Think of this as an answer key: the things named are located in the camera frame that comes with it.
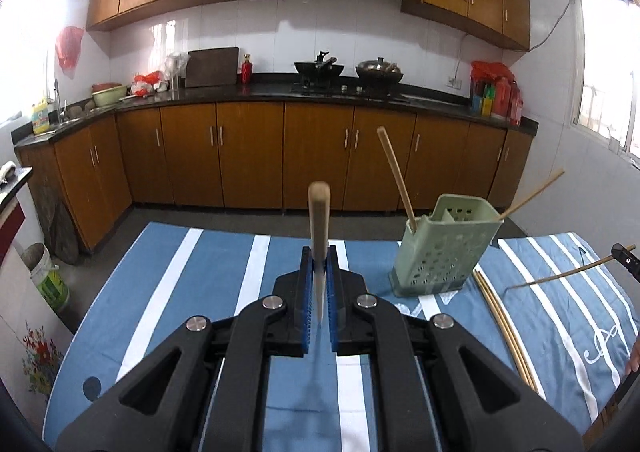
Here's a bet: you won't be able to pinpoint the large barred window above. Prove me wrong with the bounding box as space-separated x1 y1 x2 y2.
567 0 640 160

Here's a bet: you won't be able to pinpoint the yellow detergent bottle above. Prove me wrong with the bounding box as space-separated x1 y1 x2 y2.
32 99 51 135

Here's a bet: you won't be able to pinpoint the dark wooden cutting board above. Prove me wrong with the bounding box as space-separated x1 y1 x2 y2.
185 47 241 88

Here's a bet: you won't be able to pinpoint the wooden base cabinets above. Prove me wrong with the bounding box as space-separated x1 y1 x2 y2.
15 100 533 253

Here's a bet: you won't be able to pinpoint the small window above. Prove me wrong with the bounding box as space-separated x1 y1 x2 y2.
0 0 71 127

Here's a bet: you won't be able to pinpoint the hanging red plastic bag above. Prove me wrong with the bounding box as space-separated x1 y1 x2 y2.
55 26 83 72

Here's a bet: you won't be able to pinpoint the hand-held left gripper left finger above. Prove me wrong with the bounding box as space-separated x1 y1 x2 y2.
42 246 321 452

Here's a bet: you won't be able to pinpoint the white plastic bucket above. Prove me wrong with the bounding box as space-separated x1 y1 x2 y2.
20 243 71 313

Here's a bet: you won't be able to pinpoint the floral tile panel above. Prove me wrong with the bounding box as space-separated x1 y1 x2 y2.
0 252 76 413

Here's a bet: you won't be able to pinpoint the gas stove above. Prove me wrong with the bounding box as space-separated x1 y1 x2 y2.
290 82 411 100

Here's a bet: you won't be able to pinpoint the clear plastic bag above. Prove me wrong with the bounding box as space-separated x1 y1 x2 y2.
165 52 191 90

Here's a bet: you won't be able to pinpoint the red and white plastic bag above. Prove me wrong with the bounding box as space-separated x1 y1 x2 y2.
131 72 166 97

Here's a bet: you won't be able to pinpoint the wall cable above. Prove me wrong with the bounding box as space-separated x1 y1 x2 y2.
527 0 572 52

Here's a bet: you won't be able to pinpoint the light brown wooden chopstick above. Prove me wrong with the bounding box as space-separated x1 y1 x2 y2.
497 169 566 221
376 127 417 235
506 244 637 289
307 181 332 333
472 270 532 387
477 270 540 393

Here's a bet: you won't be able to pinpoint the green perforated utensil holder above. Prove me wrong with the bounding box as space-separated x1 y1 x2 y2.
390 193 505 299

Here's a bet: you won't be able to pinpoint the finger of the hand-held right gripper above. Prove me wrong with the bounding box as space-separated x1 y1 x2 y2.
611 242 640 285

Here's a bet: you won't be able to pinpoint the black wok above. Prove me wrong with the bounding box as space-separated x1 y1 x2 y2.
294 50 346 78

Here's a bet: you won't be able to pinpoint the blue white striped tablecloth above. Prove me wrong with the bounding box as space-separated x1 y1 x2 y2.
42 221 640 452

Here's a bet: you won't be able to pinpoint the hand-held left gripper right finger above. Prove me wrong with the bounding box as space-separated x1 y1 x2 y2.
325 242 587 452

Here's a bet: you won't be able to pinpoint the green basin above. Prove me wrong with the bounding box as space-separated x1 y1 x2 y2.
91 84 128 107

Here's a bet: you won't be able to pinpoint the metal faucet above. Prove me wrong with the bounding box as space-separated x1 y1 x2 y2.
52 79 68 125

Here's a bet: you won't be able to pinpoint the pot with metal lid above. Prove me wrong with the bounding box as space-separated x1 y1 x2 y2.
355 57 404 84

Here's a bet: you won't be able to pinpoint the black kitchen countertop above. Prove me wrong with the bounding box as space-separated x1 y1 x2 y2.
12 73 540 147

